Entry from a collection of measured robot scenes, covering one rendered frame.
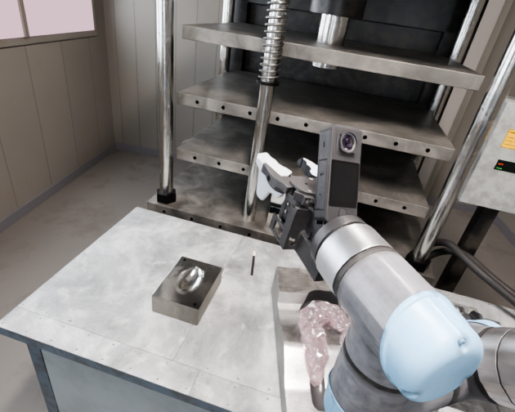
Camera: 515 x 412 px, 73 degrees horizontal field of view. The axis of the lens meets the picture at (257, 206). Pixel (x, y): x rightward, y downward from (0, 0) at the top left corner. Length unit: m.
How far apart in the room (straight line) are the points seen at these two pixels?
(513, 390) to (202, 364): 0.78
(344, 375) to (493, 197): 1.34
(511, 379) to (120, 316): 0.98
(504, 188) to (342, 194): 1.26
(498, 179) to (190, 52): 2.90
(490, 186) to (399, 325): 1.34
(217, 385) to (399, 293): 0.75
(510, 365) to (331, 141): 0.27
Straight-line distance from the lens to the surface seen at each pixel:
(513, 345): 0.41
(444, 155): 1.45
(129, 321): 1.14
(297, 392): 0.96
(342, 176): 0.41
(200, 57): 3.68
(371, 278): 0.32
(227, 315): 1.14
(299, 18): 2.17
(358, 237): 0.35
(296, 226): 0.43
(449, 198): 1.45
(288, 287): 1.10
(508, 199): 1.65
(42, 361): 1.37
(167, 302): 1.09
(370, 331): 0.32
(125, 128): 4.17
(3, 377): 2.16
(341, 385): 0.38
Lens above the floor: 1.66
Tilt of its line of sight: 30 degrees down
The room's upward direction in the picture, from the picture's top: 9 degrees clockwise
